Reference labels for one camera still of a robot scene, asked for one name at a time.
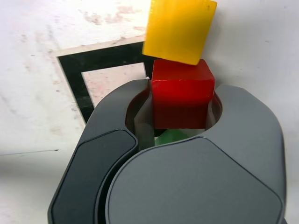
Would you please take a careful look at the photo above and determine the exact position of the black tape square outline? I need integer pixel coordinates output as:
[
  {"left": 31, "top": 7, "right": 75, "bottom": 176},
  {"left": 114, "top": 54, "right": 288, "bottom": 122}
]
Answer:
[{"left": 56, "top": 41, "right": 154, "bottom": 125}]

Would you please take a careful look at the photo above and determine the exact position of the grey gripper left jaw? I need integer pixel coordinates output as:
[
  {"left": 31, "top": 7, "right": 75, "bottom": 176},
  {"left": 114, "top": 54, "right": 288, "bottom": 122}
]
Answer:
[{"left": 47, "top": 78, "right": 156, "bottom": 224}]

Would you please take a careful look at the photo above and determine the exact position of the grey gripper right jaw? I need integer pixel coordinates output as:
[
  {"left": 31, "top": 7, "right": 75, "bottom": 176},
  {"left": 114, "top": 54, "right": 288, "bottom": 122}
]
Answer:
[{"left": 104, "top": 84, "right": 287, "bottom": 224}]

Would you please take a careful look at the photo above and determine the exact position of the green cube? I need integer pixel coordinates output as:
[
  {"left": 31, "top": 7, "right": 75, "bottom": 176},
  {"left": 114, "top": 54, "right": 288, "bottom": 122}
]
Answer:
[{"left": 154, "top": 129, "right": 195, "bottom": 147}]

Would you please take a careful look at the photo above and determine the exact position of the red cube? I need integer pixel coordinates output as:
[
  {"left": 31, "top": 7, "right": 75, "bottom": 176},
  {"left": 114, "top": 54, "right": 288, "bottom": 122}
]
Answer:
[{"left": 151, "top": 58, "right": 215, "bottom": 130}]

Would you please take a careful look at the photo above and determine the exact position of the yellow cube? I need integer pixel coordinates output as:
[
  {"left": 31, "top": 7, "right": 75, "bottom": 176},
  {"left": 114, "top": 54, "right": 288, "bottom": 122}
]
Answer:
[{"left": 142, "top": 0, "right": 218, "bottom": 66}]

